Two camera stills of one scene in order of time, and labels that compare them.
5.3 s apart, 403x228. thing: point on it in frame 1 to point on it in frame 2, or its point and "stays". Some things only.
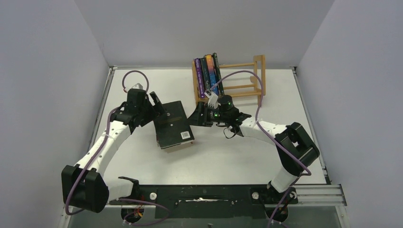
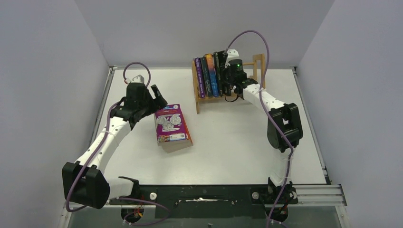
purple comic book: (198, 65) stays
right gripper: (204, 114) to (225, 80)
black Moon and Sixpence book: (172, 128) to (224, 90)
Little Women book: (205, 73) stays
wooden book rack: (260, 63) stays
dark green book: (218, 75) stays
